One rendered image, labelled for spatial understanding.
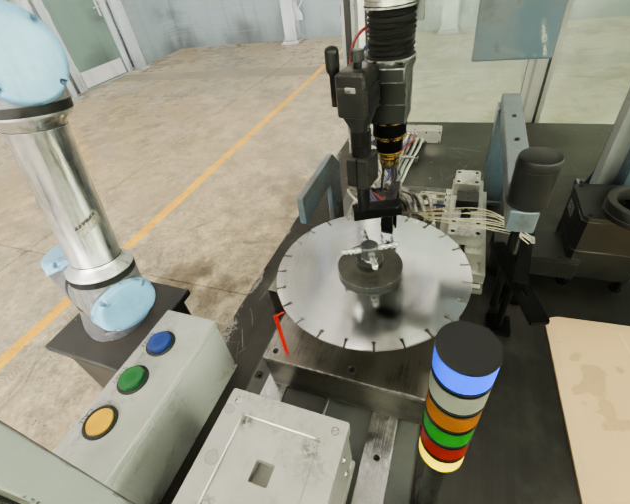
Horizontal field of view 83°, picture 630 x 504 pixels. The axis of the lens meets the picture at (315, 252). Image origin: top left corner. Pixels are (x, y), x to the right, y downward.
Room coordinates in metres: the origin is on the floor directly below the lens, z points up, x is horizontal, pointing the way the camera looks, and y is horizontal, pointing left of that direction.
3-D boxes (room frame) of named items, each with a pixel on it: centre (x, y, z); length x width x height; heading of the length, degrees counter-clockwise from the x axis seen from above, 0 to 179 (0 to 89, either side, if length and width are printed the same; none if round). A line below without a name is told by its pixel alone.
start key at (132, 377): (0.33, 0.32, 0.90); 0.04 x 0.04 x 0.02
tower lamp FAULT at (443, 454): (0.13, -0.10, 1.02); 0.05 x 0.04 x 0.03; 64
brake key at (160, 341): (0.39, 0.29, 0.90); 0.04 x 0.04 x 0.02
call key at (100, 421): (0.27, 0.35, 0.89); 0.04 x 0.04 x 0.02
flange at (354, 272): (0.44, -0.09, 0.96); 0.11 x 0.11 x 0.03
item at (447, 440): (0.13, -0.10, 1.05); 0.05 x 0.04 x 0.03; 64
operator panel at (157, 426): (0.32, 0.31, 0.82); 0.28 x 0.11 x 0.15; 154
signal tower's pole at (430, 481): (0.13, -0.10, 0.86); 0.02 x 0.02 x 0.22
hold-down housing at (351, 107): (0.52, -0.10, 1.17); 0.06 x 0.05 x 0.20; 145
